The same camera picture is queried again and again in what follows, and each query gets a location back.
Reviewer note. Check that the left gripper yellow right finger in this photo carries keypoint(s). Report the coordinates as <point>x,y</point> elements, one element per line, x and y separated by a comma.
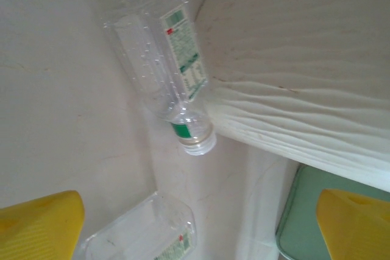
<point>359,232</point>

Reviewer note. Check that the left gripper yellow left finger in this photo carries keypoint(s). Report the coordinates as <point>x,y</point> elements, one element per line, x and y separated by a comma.
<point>36,229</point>

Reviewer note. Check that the clear square bottle green label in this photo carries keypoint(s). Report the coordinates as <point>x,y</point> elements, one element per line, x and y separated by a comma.
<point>137,232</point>
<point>146,59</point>

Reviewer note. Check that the white ribbed plastic bin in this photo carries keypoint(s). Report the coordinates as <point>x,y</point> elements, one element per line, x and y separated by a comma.
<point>304,59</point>

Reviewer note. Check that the mint green zipped case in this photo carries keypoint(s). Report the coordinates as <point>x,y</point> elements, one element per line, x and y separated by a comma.
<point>304,211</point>

